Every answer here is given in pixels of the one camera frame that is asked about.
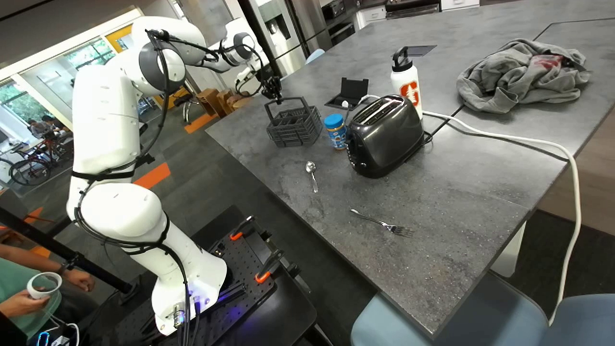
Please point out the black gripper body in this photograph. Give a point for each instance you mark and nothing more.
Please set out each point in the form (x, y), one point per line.
(269, 85)

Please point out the grey plastic cutlery holder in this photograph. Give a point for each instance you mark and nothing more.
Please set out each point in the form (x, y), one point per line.
(292, 125)

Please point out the person's right forearm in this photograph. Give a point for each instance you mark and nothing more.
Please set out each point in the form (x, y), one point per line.
(30, 256)

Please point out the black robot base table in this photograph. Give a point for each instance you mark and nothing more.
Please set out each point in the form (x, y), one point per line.
(255, 308)

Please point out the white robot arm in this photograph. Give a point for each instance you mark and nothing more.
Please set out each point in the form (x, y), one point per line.
(105, 122)

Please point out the person's right hand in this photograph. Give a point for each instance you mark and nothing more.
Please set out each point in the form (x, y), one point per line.
(79, 279)

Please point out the person's left hand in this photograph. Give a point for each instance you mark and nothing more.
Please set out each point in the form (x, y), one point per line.
(19, 304)

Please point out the stainless steel refrigerator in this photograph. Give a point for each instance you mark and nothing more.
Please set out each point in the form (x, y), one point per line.
(280, 31)

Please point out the wooden chair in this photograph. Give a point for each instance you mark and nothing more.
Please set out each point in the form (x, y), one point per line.
(213, 102)

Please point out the glass jar with blue lid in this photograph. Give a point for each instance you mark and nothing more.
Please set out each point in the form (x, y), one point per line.
(334, 131)

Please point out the small black stand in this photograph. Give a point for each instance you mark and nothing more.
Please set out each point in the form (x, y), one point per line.
(350, 89)

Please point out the silver metal spoon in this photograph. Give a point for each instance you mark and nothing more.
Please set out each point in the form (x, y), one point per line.
(311, 172)

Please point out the black toaster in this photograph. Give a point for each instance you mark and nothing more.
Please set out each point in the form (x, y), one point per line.
(384, 135)

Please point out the white water bottle black cap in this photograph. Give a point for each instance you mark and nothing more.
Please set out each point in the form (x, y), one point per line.
(405, 83)

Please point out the orange black clamp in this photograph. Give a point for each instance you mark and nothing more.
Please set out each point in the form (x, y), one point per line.
(265, 272)
(240, 231)

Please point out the silver metal fork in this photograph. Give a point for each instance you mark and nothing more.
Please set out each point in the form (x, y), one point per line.
(376, 222)

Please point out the crumpled grey cloth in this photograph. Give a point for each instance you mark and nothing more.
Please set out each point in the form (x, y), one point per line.
(521, 74)

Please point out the light blue padded chair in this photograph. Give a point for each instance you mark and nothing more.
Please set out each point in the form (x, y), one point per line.
(582, 320)
(448, 314)

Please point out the white round cup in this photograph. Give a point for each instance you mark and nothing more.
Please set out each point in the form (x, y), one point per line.
(42, 285)

